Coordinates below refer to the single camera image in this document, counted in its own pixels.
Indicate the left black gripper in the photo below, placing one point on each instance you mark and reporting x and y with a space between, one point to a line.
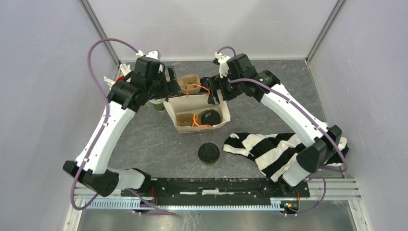
174 87

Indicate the aluminium frame rail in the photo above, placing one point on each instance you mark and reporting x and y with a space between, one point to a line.
335 204

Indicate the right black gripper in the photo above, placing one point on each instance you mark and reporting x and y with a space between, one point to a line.
214 83

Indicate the white wrapped straws bundle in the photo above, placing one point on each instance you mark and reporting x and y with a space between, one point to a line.
124 70

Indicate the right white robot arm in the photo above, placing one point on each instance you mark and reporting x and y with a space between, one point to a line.
237 76

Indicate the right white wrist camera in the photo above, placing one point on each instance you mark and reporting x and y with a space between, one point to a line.
221 61

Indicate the green paper coffee cup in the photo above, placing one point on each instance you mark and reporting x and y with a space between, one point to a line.
209 163

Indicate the brown paper bag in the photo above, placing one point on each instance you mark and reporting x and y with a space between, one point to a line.
196 104

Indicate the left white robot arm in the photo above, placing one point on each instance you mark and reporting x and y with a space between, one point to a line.
149 80

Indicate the black white striped cloth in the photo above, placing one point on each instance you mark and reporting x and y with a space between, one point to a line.
273 154

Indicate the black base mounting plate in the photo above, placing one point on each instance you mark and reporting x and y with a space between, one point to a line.
219 191

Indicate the black coffee lid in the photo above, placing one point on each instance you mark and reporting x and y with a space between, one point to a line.
208 151
210 117

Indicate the brown cardboard cup carrier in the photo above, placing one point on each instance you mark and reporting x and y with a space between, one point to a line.
189 84

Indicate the stack of paper cups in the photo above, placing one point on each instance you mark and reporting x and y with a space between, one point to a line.
158 104

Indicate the red plastic cup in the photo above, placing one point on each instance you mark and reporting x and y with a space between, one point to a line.
121 78

